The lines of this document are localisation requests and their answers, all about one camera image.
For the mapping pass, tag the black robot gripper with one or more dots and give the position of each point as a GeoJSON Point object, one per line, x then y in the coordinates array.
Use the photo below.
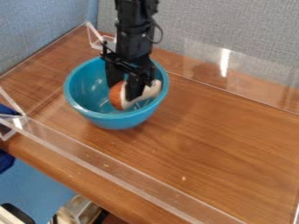
{"type": "Point", "coordinates": [129, 59]}

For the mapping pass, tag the brown and white toy mushroom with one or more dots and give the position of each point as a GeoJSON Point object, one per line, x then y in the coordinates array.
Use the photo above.
{"type": "Point", "coordinates": [117, 96]}

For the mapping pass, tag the blue plastic bowl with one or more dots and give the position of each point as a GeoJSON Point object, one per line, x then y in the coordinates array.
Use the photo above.
{"type": "Point", "coordinates": [85, 92]}

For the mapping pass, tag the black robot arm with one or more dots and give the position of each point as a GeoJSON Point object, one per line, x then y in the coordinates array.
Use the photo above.
{"type": "Point", "coordinates": [133, 15]}

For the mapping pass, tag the clear acrylic back barrier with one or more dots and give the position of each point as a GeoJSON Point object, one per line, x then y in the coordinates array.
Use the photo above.
{"type": "Point", "coordinates": [253, 78]}

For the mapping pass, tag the clear acrylic barrier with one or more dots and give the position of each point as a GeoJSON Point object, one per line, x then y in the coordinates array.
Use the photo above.
{"type": "Point", "coordinates": [132, 195]}
{"type": "Point", "coordinates": [253, 78]}

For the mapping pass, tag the blue cloth object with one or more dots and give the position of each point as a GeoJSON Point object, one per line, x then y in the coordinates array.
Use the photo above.
{"type": "Point", "coordinates": [6, 159]}

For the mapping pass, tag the clear acrylic front barrier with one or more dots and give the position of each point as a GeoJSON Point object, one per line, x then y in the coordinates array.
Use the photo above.
{"type": "Point", "coordinates": [132, 195]}

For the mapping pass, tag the clear plastic container below table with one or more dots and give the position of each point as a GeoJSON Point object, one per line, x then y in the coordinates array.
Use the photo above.
{"type": "Point", "coordinates": [77, 211]}

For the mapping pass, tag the black and white object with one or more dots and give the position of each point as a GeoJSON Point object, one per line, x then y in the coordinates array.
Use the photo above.
{"type": "Point", "coordinates": [10, 215]}

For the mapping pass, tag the clear acrylic corner bracket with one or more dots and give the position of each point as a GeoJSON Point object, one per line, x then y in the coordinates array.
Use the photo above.
{"type": "Point", "coordinates": [98, 41]}

